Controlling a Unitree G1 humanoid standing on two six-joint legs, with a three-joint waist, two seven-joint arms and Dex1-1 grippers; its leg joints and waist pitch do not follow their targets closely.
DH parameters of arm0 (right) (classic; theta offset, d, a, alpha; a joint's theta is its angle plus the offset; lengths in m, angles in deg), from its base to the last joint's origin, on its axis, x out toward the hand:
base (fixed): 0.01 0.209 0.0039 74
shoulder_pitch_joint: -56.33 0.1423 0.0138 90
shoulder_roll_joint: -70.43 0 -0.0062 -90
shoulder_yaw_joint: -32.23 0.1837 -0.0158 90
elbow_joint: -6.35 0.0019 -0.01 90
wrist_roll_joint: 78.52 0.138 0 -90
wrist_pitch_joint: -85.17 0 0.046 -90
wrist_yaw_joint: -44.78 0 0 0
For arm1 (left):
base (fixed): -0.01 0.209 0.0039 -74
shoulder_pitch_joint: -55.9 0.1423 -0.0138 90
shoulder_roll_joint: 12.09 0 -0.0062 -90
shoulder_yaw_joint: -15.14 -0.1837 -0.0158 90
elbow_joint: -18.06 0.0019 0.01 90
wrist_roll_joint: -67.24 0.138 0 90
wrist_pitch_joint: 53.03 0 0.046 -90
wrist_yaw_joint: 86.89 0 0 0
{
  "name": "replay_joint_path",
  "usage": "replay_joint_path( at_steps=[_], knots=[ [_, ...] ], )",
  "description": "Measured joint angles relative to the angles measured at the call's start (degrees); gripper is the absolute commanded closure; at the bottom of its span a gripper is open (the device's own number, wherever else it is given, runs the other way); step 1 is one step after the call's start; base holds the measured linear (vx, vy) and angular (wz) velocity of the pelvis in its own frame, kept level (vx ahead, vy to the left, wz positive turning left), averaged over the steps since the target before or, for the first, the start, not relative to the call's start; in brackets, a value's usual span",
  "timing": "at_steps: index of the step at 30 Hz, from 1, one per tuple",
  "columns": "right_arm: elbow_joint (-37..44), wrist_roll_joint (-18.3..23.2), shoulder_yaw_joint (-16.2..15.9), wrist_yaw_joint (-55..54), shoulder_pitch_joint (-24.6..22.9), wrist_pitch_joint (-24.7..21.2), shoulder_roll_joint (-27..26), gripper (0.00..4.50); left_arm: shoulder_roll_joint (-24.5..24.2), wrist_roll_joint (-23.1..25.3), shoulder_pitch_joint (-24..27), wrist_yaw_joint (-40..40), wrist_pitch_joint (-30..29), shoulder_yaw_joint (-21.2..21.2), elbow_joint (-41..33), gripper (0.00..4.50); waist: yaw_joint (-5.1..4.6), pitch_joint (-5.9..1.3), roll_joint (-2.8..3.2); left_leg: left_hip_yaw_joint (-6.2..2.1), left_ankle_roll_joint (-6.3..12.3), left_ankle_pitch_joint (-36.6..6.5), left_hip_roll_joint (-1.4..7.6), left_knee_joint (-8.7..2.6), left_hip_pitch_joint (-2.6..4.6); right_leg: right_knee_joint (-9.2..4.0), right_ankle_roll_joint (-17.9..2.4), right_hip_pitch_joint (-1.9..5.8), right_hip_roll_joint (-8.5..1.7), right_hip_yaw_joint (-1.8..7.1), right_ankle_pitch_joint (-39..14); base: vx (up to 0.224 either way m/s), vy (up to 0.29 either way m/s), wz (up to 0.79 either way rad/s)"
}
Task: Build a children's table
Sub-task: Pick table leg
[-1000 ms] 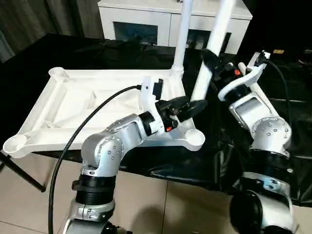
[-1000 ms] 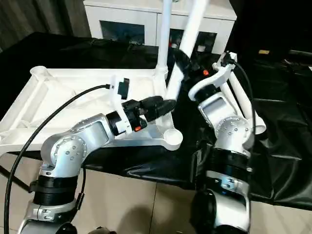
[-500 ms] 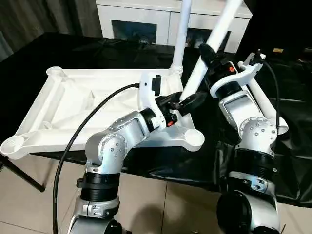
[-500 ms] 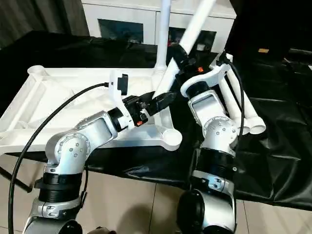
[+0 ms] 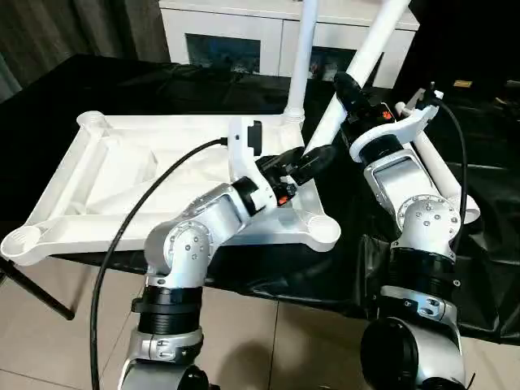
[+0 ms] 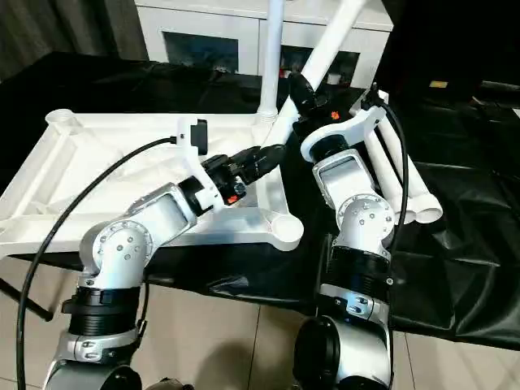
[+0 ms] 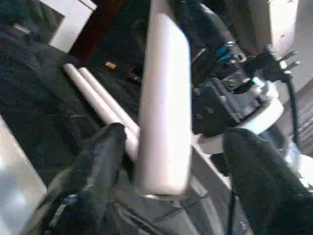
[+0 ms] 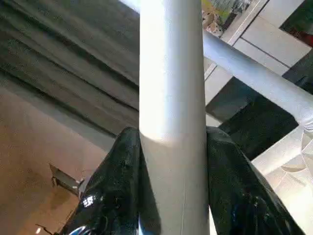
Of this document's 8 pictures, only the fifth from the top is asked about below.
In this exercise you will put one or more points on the white plastic table leg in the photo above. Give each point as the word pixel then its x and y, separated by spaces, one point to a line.
pixel 302 61
pixel 451 178
pixel 373 48

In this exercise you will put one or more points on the white plastic table top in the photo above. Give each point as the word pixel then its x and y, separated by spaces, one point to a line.
pixel 122 183

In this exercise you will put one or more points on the small yellow box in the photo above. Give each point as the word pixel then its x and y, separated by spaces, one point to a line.
pixel 463 83

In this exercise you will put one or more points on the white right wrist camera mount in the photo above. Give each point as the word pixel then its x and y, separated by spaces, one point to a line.
pixel 398 128

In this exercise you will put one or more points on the white cabinet with glass doors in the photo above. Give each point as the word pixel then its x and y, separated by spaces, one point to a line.
pixel 243 24

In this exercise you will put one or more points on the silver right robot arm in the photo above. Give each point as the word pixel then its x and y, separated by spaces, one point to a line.
pixel 410 195

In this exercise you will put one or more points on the black mat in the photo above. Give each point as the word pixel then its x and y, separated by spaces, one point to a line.
pixel 162 89

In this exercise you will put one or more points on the grey curtain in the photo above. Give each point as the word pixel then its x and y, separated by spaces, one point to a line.
pixel 61 32

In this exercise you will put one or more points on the black metal stand foot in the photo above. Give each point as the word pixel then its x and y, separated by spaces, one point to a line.
pixel 36 288

